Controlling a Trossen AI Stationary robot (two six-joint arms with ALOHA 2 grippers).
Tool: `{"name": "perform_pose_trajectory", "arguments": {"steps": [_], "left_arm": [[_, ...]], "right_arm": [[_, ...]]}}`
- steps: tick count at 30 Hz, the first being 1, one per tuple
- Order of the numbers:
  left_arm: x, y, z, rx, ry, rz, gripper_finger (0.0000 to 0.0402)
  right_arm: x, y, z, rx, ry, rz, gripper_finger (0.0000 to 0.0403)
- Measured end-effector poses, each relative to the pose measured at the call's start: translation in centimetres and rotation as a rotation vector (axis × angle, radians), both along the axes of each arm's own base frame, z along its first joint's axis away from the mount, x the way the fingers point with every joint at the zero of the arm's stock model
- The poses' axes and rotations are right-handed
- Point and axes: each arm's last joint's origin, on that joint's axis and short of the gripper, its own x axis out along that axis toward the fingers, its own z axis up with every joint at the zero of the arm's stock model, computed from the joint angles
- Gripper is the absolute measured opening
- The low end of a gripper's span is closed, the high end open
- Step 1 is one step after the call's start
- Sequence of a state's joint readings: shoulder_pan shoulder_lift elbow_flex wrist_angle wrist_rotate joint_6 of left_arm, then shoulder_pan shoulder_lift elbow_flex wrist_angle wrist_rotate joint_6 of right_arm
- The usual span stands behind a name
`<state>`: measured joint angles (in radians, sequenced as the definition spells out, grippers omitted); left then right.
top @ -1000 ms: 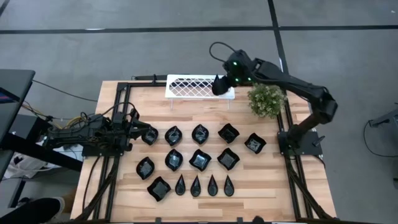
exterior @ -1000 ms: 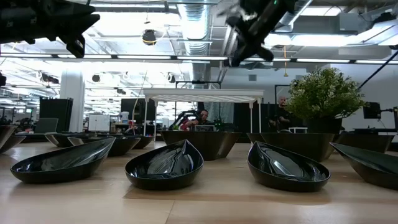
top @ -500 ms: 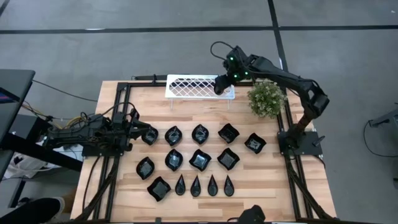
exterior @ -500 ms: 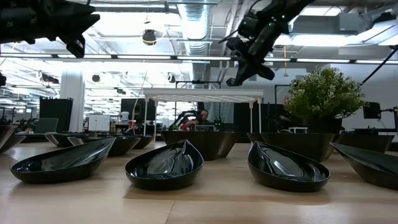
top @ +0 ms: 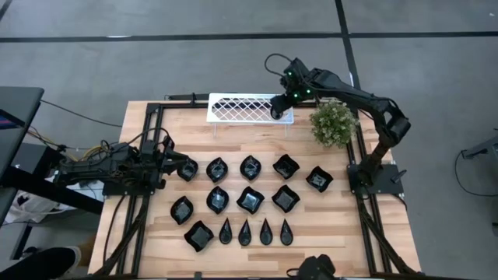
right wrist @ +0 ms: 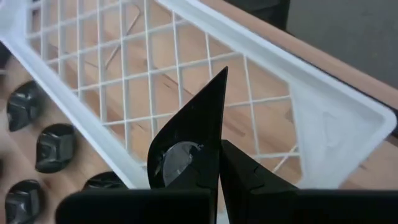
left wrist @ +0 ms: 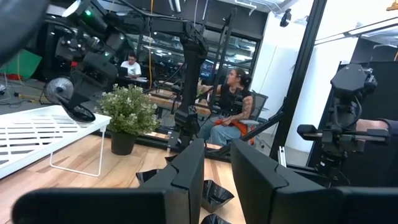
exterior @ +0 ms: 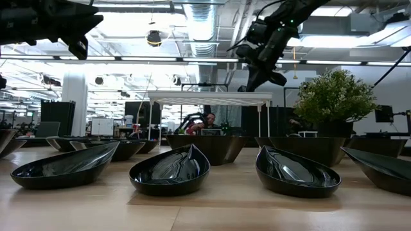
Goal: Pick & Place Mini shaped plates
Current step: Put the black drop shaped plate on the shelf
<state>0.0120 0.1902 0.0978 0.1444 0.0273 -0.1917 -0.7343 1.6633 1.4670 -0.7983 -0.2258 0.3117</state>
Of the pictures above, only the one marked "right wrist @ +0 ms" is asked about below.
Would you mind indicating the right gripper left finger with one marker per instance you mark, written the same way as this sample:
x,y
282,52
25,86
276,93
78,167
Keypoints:
x,y
133,208

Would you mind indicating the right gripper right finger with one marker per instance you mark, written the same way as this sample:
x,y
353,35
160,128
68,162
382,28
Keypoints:
x,y
264,205

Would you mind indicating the black teardrop mini plate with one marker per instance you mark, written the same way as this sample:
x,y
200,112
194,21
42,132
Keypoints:
x,y
199,124

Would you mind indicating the dark cabinet on floor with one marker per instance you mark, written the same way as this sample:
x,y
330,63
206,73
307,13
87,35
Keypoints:
x,y
258,12

